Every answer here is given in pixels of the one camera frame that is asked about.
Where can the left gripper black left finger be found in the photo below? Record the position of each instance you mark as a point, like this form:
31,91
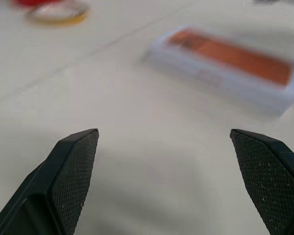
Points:
63,176

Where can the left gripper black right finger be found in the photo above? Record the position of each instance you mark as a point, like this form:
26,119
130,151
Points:
267,176

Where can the orange smartphone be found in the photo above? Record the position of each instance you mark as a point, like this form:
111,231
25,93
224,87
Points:
235,57

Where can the white box base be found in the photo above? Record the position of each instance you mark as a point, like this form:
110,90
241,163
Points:
235,90

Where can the yellow tape roll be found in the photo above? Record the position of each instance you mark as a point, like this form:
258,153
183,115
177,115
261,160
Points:
61,20

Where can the red tape roll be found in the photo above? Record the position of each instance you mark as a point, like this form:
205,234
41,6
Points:
27,2

